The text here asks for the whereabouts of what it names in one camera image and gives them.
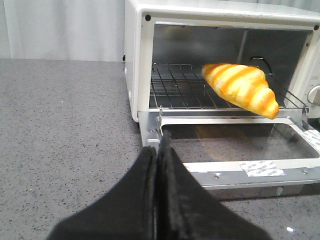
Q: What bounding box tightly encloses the golden croissant bread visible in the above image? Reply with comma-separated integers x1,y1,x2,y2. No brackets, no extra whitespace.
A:
201,63,280,120

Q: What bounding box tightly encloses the white Toshiba toaster oven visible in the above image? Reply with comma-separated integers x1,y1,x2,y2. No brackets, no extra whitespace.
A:
123,0,320,123

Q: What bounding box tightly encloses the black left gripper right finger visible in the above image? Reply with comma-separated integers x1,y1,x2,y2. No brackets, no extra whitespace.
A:
157,130,271,240

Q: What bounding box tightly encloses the metal wire oven rack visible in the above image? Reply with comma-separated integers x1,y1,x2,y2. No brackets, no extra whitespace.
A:
149,56,309,118

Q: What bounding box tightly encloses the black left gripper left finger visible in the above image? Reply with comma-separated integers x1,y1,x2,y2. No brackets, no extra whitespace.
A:
48,147,157,240

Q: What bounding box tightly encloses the lower oven timer knob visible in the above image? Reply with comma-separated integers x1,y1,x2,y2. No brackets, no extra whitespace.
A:
307,85,320,106

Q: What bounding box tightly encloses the glass oven door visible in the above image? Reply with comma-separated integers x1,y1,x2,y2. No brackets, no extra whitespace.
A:
137,109,320,201

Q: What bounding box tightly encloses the white curtain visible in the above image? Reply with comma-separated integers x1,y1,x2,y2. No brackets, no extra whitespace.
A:
0,0,320,62

